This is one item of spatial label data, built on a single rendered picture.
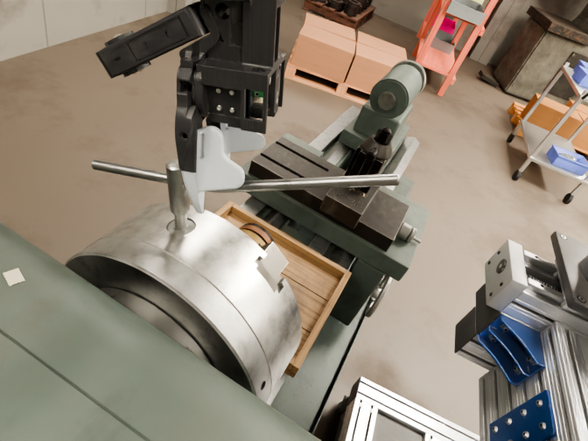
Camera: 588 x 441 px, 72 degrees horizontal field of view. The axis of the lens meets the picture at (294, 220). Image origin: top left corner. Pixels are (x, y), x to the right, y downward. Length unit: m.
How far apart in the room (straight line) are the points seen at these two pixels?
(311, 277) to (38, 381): 0.69
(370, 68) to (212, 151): 3.72
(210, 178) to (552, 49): 6.29
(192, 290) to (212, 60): 0.23
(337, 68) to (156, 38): 3.70
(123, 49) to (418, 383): 1.92
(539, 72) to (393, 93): 5.25
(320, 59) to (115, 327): 3.77
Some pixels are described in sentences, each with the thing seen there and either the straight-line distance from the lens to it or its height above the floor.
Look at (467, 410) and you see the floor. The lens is 2.20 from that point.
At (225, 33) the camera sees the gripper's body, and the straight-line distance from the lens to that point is 0.37.
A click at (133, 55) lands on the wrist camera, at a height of 1.42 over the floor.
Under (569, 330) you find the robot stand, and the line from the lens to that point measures 1.00.
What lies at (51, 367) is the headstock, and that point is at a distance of 0.38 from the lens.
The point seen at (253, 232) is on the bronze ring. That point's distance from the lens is 0.68.
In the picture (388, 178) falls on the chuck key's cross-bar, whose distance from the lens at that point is 0.40.
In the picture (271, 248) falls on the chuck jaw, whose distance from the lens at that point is 0.55.
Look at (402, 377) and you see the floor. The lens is 2.08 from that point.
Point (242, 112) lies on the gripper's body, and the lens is 0.36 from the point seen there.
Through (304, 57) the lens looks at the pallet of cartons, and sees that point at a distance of 4.05.
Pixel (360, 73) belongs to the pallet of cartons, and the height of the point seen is 0.28.
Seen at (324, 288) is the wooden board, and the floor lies 0.88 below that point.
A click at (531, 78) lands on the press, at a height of 0.31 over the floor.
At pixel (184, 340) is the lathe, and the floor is 1.18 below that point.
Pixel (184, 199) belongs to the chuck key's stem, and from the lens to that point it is 0.47.
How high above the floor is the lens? 1.59
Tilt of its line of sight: 41 degrees down
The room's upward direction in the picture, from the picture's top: 22 degrees clockwise
